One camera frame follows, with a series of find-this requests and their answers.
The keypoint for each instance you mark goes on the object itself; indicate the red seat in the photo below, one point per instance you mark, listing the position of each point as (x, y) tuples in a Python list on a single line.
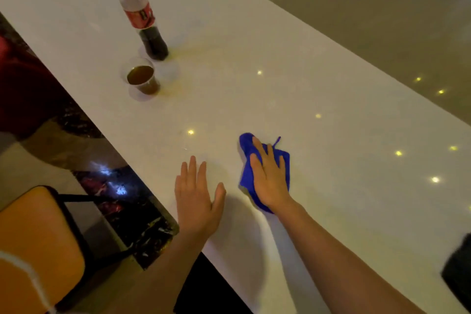
[(25, 93)]

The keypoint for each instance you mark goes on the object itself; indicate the dark marble counter side panel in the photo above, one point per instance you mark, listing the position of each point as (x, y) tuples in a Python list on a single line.
[(139, 214)]

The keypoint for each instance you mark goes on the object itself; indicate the blue microfibre cloth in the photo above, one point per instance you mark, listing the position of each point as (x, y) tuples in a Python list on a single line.
[(245, 174)]

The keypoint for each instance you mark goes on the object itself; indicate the person's left little finger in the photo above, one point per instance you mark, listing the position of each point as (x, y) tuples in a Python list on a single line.
[(177, 187)]

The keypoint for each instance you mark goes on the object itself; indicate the person's right forearm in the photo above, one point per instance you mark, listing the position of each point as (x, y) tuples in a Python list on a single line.
[(331, 266)]

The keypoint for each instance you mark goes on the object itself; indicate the person's right thumb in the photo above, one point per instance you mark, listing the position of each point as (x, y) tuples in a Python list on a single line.
[(255, 170)]

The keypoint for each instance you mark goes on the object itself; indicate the orange chair black frame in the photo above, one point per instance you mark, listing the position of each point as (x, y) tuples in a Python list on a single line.
[(36, 244)]

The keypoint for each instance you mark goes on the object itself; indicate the person's right middle finger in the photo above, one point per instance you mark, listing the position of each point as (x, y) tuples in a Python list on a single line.
[(271, 155)]

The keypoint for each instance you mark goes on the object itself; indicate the black object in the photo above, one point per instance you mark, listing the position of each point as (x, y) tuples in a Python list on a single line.
[(459, 273)]

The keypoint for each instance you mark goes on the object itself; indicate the person's black clothing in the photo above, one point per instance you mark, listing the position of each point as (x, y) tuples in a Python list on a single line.
[(209, 291)]

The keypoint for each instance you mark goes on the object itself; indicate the person's left hand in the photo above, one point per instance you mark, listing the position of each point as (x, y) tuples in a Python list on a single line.
[(195, 207)]

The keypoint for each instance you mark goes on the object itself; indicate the person's left forearm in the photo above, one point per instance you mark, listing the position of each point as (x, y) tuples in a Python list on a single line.
[(165, 273)]

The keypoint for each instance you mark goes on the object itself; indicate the clear plastic cup of cola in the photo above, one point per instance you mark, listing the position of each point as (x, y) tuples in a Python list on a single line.
[(142, 80)]

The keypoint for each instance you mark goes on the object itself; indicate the person's right hand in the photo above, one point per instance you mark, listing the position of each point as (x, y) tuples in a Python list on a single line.
[(271, 187)]

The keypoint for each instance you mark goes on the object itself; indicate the person's left thumb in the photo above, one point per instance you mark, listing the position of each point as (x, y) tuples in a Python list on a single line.
[(219, 198)]

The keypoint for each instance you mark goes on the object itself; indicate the person's left middle finger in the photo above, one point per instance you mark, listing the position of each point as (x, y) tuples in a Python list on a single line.
[(192, 174)]

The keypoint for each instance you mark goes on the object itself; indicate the plastic cola bottle red label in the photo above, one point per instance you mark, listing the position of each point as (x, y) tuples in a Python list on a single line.
[(141, 15)]

